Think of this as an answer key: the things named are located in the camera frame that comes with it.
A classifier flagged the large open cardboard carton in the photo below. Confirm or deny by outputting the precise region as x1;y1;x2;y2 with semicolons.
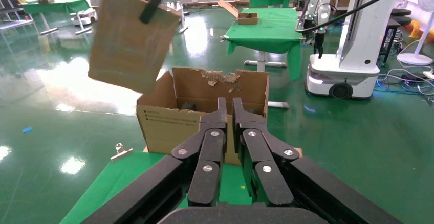
136;66;270;166

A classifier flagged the floor cable bundle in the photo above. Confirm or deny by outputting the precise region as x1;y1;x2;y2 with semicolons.
376;64;434;105

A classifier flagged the white standing fan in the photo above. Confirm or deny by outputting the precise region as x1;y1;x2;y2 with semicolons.
397;0;434;66

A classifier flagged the black round stool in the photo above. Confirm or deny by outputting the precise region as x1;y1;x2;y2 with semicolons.
384;8;413;64

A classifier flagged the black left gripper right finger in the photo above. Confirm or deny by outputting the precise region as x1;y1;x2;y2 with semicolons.
232;97;402;224

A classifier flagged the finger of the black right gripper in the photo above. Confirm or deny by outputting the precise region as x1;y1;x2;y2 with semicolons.
139;0;179;25

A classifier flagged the long black hanging cable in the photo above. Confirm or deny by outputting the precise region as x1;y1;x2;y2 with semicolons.
294;0;423;33

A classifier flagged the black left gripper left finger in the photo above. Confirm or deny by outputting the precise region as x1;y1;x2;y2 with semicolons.
81;97;228;224

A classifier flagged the small open cardboard carton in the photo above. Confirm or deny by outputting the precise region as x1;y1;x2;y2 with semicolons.
218;0;259;26

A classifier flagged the silver binder clip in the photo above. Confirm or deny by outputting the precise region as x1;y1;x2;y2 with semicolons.
110;143;134;162

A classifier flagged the white wheeled robot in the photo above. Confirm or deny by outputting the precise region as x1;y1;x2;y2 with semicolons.
298;0;413;100

